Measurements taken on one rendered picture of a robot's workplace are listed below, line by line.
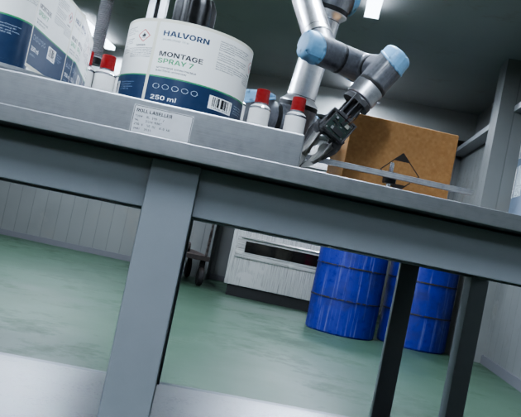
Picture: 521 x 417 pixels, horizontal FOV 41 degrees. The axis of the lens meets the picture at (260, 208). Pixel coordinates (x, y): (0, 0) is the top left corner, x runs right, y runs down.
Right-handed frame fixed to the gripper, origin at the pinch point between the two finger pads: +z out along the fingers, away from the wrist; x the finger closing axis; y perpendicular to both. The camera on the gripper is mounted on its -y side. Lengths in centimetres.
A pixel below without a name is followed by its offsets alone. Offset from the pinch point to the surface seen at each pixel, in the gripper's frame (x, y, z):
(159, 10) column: -52, -12, -6
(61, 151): -27, 82, 32
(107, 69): -49, 1, 15
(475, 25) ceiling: 56, -399, -253
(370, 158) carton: 13.9, -18.0, -16.3
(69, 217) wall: -148, -862, 143
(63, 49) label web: -46, 47, 21
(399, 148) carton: 18.0, -18.0, -23.7
